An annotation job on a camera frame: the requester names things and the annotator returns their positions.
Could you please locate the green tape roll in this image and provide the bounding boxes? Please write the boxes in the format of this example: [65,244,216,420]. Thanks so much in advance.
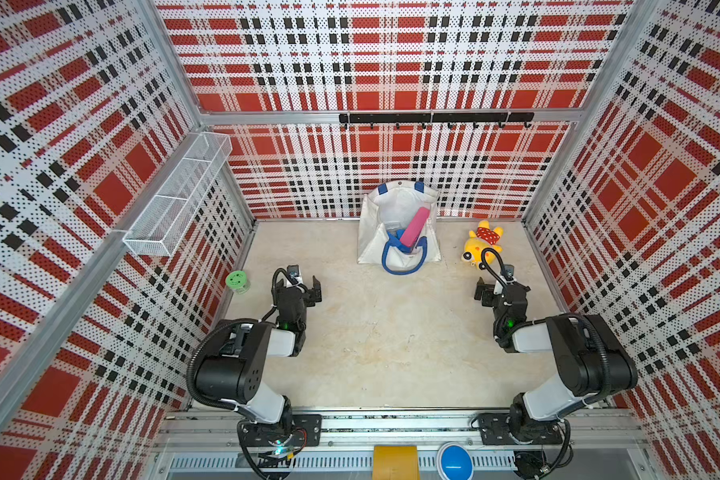
[225,270,250,294]

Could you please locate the pink pencil case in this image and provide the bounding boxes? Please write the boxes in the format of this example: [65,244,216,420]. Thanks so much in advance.
[399,207,430,249]

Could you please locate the blue round button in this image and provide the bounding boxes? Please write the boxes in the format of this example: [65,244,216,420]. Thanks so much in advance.
[435,442,474,480]

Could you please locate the black hook rail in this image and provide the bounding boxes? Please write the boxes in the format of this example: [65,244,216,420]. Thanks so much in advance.
[338,111,535,126]

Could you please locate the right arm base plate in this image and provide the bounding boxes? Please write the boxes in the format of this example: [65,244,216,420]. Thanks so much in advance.
[471,411,564,446]

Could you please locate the yellow block at front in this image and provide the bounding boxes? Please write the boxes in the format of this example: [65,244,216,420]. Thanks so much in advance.
[372,446,420,480]

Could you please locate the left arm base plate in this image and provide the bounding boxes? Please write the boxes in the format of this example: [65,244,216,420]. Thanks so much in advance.
[237,414,323,449]

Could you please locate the white wire wall basket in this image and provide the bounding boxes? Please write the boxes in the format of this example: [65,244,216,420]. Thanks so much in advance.
[124,132,232,257]

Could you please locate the yellow plush toy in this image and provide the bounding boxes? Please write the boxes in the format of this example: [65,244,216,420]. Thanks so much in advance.
[461,220,504,270]

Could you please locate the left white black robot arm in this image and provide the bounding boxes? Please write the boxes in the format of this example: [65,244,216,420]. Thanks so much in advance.
[186,265,322,457]

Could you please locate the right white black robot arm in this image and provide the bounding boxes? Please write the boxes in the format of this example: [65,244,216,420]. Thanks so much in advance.
[475,247,639,444]

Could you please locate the white canvas bag blue handles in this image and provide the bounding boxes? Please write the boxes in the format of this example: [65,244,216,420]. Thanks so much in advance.
[357,180,442,276]

